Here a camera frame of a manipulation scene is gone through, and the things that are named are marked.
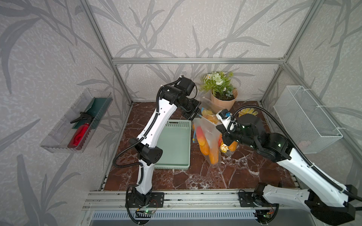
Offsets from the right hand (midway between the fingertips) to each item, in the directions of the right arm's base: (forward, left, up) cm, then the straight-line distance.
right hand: (216, 126), depth 64 cm
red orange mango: (+3, +7, -13) cm, 15 cm away
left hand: (+9, +5, -2) cm, 11 cm away
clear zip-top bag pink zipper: (+28, 0, -22) cm, 36 cm away
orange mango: (+3, -14, -28) cm, 31 cm away
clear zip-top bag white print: (+1, +3, -13) cm, 14 cm away
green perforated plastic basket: (+8, +23, -29) cm, 38 cm away
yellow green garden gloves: (+39, -36, -35) cm, 64 cm away
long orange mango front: (-2, -1, -25) cm, 25 cm away
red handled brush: (-6, +59, +2) cm, 59 cm away
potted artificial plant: (+44, -14, -20) cm, 50 cm away
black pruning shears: (+5, +63, +2) cm, 63 cm away
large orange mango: (+1, +4, -23) cm, 23 cm away
